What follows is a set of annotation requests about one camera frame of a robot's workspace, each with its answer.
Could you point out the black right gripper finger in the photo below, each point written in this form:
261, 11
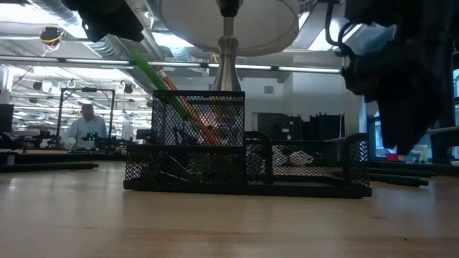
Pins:
409, 125

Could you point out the orange pencil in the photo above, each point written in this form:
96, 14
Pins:
168, 82

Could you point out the black binder clip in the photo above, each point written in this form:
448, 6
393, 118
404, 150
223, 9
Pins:
175, 168

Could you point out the small green clip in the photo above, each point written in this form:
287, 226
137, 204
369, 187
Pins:
196, 172

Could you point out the black mesh desk organizer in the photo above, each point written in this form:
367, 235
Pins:
186, 188

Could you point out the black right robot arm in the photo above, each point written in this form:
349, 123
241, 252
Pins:
412, 14

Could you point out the pale green cup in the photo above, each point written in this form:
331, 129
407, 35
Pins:
422, 154

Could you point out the red box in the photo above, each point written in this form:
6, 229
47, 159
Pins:
392, 157

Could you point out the black background cabinets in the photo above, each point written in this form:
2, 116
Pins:
322, 127

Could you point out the person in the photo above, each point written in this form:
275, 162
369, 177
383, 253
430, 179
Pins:
86, 129

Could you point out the white lumpy background object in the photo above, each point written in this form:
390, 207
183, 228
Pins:
297, 157

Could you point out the white lamp shade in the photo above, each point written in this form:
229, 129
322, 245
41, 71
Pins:
229, 71

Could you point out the dark background monitor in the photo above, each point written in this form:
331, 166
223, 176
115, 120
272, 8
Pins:
6, 118

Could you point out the silver ceiling air duct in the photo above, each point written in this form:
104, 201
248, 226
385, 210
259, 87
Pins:
114, 53

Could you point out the black background gantry frame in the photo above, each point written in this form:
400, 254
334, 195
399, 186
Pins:
87, 89

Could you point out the grey wall vent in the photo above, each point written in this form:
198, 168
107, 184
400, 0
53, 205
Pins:
269, 89

